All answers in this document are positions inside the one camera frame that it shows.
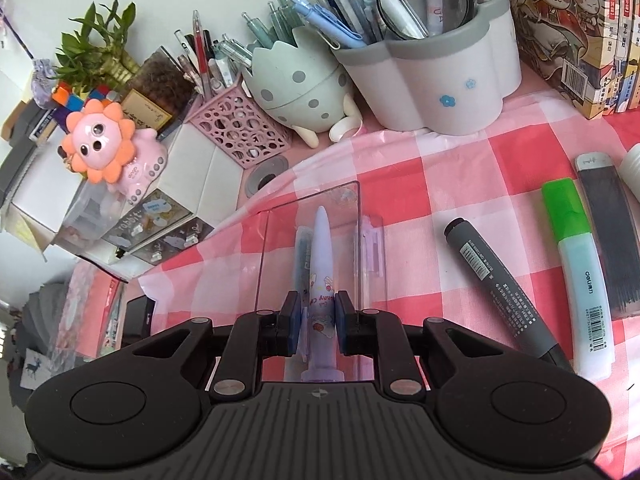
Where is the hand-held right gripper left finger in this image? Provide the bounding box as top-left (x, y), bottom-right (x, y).
top-left (107, 290), bottom-right (304, 402)

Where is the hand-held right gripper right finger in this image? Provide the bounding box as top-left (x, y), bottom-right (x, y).
top-left (335, 290), bottom-right (531, 402)

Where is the light blue pen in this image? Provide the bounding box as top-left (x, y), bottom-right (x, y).
top-left (292, 227), bottom-right (315, 313)

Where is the purple rocket pen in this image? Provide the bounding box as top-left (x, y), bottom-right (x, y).
top-left (285, 205), bottom-right (347, 385)

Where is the clear plastic pencil box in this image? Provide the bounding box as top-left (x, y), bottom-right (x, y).
top-left (254, 180), bottom-right (389, 387)

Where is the grey marker pen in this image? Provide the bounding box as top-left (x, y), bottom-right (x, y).
top-left (443, 217), bottom-right (574, 374)

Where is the green highlighter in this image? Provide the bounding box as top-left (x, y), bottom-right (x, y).
top-left (541, 178), bottom-right (616, 382)

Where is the white green glue stick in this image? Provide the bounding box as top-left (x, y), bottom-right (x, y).
top-left (619, 142), bottom-right (640, 187)

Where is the black flat box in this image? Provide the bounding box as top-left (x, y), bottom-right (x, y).
top-left (122, 294), bottom-right (157, 347)

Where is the pink checkered tablecloth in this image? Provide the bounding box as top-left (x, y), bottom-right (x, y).
top-left (67, 91), bottom-right (640, 463)

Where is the white drawer box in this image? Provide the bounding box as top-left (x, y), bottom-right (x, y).
top-left (7, 119), bottom-right (252, 282)

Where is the red flat packet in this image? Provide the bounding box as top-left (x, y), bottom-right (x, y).
top-left (89, 279), bottom-right (127, 362)

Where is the pink mesh pen holder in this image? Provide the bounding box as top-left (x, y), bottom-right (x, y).
top-left (184, 82), bottom-right (294, 170)

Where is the green egg pen holder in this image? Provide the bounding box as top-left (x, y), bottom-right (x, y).
top-left (242, 25), bottom-right (364, 149)

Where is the white grey flower pen holder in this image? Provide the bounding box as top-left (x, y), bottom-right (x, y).
top-left (332, 0), bottom-right (524, 137)

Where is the pink orange flower toy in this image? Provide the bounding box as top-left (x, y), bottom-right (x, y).
top-left (56, 98), bottom-right (169, 207)

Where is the brown glass plant pot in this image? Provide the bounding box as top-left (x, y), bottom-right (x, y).
top-left (119, 46), bottom-right (197, 134)

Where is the bunch of blue pens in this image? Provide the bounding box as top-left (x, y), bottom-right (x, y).
top-left (241, 0), bottom-right (306, 51)

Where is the colourful puzzle cube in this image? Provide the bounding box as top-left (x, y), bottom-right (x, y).
top-left (49, 82), bottom-right (122, 112)

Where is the bunch of pastel pens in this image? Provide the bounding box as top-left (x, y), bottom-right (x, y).
top-left (274, 0), bottom-right (496, 52)

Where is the grey cardboard box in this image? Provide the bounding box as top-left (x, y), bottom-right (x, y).
top-left (0, 99), bottom-right (60, 198)

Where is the green bamboo plant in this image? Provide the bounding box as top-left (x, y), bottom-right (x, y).
top-left (51, 1), bottom-right (144, 96)

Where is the purple hanging ornament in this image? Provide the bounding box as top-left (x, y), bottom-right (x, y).
top-left (0, 0), bottom-right (57, 109)

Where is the pink spine book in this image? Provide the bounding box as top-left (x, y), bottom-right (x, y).
top-left (492, 0), bottom-right (620, 122)

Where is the grey round cable grommet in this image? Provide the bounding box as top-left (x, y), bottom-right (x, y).
top-left (244, 154), bottom-right (291, 199)

